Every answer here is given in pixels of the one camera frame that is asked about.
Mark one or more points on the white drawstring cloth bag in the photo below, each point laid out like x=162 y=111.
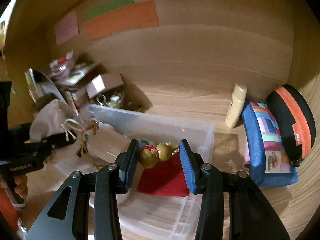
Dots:
x=58 y=117

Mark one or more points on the stack of booklets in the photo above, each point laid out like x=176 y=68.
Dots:
x=71 y=78

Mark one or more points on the clear plastic storage bin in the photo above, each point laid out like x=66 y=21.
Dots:
x=159 y=205

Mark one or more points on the small pink white box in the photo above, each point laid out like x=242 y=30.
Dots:
x=102 y=83

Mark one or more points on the person left hand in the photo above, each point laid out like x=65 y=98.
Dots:
x=21 y=185

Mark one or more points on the green sticky note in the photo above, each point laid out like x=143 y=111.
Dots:
x=106 y=6

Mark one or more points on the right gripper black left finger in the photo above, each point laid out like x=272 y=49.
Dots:
x=66 y=214

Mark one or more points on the cream lotion bottle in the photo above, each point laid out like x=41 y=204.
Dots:
x=236 y=105

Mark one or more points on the pink sticky note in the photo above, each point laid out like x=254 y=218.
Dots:
x=66 y=28

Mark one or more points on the small bowl of trinkets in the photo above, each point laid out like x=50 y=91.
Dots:
x=114 y=100

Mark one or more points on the orange sticky note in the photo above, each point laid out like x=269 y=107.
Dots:
x=133 y=16

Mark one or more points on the beige lidded plastic cup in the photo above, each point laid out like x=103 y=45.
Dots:
x=107 y=143

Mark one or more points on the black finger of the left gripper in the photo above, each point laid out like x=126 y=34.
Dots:
x=45 y=147

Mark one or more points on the black orange zip case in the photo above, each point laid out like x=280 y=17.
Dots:
x=295 y=120

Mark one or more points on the blue patchwork pouch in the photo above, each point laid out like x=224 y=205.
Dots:
x=265 y=156

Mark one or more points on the green gourd charm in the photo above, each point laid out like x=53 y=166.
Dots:
x=150 y=155

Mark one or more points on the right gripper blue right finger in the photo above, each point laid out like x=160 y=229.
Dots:
x=251 y=216

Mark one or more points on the red velvet pouch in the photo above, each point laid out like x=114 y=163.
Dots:
x=164 y=179

